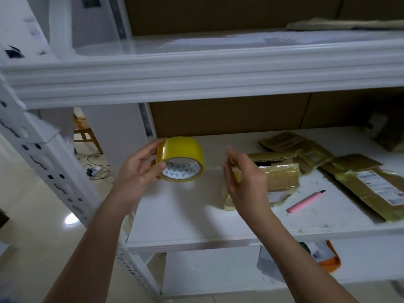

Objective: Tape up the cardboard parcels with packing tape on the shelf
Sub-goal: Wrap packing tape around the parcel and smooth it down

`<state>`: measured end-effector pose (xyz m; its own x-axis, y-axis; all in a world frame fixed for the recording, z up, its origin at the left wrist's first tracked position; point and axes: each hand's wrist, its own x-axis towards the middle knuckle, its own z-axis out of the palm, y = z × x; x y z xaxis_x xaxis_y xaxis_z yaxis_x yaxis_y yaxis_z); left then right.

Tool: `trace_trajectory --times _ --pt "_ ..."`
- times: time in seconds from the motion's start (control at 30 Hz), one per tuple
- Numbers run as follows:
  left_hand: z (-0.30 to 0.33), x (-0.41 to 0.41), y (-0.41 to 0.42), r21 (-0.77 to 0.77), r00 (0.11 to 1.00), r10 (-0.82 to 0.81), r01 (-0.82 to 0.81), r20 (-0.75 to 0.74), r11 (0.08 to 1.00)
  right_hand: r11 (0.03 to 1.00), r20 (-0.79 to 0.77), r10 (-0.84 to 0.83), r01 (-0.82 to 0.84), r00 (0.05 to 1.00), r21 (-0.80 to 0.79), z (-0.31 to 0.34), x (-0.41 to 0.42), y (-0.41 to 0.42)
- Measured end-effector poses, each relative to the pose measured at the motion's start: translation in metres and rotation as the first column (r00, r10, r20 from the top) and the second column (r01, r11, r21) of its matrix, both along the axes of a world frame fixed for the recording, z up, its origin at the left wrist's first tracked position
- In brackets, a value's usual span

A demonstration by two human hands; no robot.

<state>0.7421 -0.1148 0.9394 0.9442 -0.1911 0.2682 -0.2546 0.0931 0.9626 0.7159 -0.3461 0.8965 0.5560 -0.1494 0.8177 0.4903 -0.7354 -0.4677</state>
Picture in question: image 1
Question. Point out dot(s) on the person's right hand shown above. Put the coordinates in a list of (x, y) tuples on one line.
[(246, 189)]

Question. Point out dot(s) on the person's left hand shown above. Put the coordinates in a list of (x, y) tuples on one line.
[(136, 179)]

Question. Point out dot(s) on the wide barcode label cardboard box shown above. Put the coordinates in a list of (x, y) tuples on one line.
[(281, 176)]

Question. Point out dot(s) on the yellow tape roll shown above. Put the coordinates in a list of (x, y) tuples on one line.
[(186, 148)]

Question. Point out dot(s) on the pink utility knife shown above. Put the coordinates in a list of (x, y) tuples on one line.
[(306, 202)]

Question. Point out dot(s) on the small taped carton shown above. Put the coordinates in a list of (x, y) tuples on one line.
[(296, 148)]

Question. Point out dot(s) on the white metal shelf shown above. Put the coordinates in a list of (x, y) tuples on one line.
[(189, 72)]

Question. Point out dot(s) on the stack of cardboard boxes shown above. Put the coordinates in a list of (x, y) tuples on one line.
[(372, 186)]

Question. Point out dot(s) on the person's right forearm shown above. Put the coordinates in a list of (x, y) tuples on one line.
[(296, 265)]

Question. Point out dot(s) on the person's left forearm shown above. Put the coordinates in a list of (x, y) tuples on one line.
[(85, 265)]

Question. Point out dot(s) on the package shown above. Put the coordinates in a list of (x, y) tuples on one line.
[(347, 24)]

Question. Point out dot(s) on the white power strip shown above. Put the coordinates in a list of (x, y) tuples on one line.
[(93, 171)]

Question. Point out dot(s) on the wooden chair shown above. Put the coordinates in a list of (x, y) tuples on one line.
[(85, 132)]

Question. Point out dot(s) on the orange plastic object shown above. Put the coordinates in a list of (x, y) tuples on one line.
[(328, 255)]

